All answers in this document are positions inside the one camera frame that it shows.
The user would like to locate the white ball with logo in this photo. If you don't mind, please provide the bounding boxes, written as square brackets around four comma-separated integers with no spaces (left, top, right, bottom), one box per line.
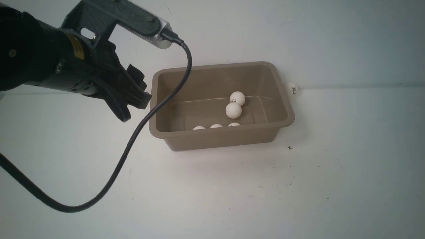
[225,102,242,119]

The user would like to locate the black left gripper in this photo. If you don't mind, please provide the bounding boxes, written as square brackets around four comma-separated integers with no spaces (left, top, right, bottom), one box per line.
[56,29,152,110]

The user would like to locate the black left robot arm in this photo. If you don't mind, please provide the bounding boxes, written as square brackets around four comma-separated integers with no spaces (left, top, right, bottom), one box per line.
[1,0,160,121]

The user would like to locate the white ball plain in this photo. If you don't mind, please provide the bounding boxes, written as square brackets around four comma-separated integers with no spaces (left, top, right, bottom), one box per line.
[228,122,240,127]

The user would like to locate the tan plastic bin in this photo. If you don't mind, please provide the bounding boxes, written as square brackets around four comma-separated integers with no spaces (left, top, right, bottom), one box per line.
[149,62,295,151]

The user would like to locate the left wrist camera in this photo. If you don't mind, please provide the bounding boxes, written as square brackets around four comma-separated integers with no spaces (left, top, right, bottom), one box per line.
[61,0,172,49]

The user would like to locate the left camera cable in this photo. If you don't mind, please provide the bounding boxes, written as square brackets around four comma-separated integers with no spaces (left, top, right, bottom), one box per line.
[0,32,193,213]

